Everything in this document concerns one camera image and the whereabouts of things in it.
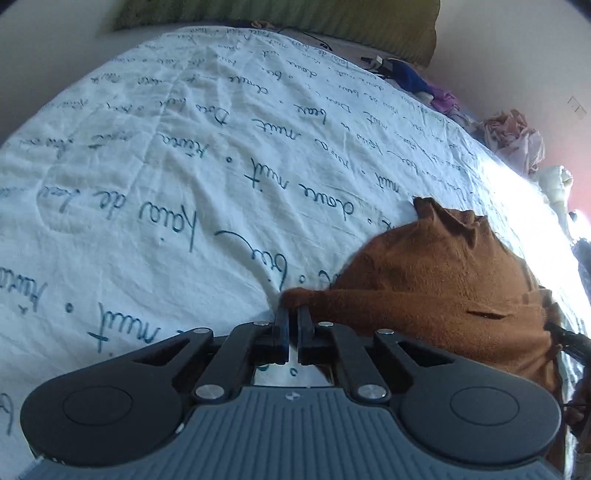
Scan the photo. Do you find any brown knit sweater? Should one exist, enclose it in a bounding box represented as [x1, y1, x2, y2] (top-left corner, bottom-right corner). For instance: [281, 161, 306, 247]
[279, 196, 573, 411]

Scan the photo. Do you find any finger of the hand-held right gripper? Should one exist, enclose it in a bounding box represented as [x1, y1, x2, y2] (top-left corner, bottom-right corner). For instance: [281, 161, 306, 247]
[545, 321, 591, 366]

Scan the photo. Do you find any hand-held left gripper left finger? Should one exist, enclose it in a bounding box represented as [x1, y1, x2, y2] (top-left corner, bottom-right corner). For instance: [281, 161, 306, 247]
[131, 307, 293, 408]

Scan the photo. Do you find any white cloth bundle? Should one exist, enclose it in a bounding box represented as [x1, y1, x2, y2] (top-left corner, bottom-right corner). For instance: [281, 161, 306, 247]
[537, 165, 574, 219]

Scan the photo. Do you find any white script-printed blanket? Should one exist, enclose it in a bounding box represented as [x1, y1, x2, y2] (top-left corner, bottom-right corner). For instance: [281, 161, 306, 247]
[0, 23, 591, 480]

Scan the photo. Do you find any purple cloth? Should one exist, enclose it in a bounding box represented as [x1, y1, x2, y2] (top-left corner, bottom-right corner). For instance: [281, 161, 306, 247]
[424, 82, 463, 117]

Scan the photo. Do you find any green upholstered headboard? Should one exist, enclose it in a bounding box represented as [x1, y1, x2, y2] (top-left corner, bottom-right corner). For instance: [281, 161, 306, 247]
[113, 0, 440, 70]

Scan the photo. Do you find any dark blue cloth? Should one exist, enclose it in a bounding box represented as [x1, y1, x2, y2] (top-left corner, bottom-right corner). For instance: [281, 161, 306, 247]
[392, 59, 434, 97]

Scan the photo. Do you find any pink crumpled clothes pile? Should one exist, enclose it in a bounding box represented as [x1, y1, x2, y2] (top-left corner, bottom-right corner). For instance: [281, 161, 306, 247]
[479, 109, 546, 177]

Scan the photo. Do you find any dark clothing pile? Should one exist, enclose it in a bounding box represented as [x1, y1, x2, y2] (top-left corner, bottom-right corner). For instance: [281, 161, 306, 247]
[571, 235, 591, 296]

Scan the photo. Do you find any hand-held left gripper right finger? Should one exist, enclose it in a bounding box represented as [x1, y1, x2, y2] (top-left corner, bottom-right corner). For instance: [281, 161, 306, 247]
[298, 307, 462, 403]

